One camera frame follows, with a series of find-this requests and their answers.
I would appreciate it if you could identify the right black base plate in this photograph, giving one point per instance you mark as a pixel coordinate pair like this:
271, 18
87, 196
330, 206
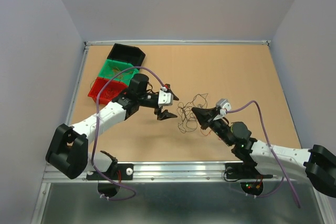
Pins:
239, 170

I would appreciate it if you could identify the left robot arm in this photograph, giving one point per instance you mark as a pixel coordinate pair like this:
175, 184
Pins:
69, 148

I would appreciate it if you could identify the black plastic bin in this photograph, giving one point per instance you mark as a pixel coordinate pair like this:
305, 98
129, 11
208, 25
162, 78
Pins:
124, 56

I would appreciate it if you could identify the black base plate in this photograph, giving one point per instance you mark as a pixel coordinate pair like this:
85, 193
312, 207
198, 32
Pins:
239, 170
119, 172

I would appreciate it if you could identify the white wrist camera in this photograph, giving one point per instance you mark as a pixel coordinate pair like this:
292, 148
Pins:
165, 97
222, 107

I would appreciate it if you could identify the red plastic bin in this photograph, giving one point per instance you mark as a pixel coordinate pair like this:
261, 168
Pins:
110, 92

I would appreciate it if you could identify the green plastic bin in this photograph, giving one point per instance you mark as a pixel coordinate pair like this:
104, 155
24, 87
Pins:
118, 73

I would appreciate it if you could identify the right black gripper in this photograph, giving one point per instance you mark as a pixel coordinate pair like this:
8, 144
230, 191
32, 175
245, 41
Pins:
203, 115

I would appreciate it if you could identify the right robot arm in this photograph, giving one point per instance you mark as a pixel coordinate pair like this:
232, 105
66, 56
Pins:
314, 165

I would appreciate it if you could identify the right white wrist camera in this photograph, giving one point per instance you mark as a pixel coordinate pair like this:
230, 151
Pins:
222, 107

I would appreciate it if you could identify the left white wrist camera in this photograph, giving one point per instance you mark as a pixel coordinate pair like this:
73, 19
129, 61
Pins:
165, 97

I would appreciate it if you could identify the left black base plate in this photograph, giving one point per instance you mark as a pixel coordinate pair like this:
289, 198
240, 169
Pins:
119, 172

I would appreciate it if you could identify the aluminium front rail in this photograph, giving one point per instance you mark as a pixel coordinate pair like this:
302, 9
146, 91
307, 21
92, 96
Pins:
170, 172

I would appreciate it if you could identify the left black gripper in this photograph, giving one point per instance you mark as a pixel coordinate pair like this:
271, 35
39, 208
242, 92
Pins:
165, 114

